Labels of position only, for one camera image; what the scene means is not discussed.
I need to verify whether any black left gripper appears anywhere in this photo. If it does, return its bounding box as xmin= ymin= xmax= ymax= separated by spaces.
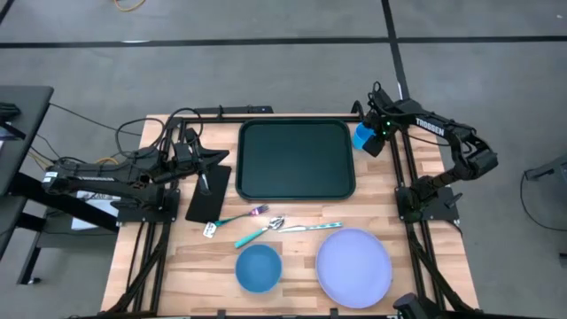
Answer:
xmin=184 ymin=127 xmax=230 ymax=197

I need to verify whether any blue cup with handle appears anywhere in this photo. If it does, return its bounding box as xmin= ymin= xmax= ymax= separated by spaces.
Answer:
xmin=352 ymin=121 xmax=377 ymax=152

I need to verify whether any black napkin with white tag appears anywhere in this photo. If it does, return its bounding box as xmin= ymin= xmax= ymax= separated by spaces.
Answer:
xmin=184 ymin=164 xmax=233 ymax=239

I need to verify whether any iridescent fork with teal handle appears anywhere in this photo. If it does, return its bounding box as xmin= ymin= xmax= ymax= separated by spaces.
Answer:
xmin=214 ymin=203 xmax=270 ymax=228

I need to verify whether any silver spoon with teal handle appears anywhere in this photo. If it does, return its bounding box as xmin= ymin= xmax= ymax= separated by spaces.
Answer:
xmin=233 ymin=215 xmax=286 ymax=250

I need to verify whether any blue bowl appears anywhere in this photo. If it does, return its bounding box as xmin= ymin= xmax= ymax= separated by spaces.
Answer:
xmin=234 ymin=243 xmax=284 ymax=294

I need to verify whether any knife with teal-white checked handle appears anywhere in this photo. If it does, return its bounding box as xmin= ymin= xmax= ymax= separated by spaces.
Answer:
xmin=277 ymin=221 xmax=344 ymax=234

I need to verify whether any lavender plate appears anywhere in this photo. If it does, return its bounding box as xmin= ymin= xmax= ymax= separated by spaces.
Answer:
xmin=315 ymin=227 xmax=393 ymax=310

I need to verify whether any dark green plastic tray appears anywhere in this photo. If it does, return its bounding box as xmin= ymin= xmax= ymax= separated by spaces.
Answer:
xmin=235 ymin=117 xmax=357 ymax=201

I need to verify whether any black mounting bar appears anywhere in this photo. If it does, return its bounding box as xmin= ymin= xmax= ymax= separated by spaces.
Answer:
xmin=193 ymin=105 xmax=275 ymax=115

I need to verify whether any white paper sheet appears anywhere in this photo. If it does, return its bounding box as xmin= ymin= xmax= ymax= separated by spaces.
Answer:
xmin=70 ymin=190 xmax=123 ymax=231

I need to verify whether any grey metal stand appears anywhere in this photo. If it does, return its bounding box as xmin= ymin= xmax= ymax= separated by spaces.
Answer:
xmin=524 ymin=152 xmax=567 ymax=182

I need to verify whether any black rounded object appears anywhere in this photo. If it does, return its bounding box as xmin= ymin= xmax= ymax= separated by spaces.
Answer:
xmin=392 ymin=292 xmax=420 ymax=319

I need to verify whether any black desk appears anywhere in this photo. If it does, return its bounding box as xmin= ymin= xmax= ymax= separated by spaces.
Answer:
xmin=0 ymin=85 xmax=55 ymax=262

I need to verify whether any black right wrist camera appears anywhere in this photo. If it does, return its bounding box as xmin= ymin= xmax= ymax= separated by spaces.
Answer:
xmin=363 ymin=132 xmax=385 ymax=159

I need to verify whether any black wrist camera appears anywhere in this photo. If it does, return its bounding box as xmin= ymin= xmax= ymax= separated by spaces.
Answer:
xmin=174 ymin=141 xmax=193 ymax=166
xmin=363 ymin=132 xmax=385 ymax=159

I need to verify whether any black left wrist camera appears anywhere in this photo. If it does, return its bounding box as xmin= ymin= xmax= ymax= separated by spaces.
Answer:
xmin=174 ymin=141 xmax=193 ymax=166

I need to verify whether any black aluminium table frame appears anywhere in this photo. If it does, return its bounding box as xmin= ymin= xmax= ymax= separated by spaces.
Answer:
xmin=101 ymin=113 xmax=479 ymax=319

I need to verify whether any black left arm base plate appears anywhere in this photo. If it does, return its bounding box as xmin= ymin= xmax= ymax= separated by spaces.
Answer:
xmin=110 ymin=188 xmax=181 ymax=224

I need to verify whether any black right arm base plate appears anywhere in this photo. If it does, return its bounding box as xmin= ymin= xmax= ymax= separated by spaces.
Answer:
xmin=395 ymin=185 xmax=462 ymax=222

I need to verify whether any black floor cable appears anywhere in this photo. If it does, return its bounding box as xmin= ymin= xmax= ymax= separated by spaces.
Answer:
xmin=519 ymin=170 xmax=567 ymax=232

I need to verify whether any yellow floor cable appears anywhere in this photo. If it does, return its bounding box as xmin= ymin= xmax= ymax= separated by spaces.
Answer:
xmin=113 ymin=0 xmax=146 ymax=12

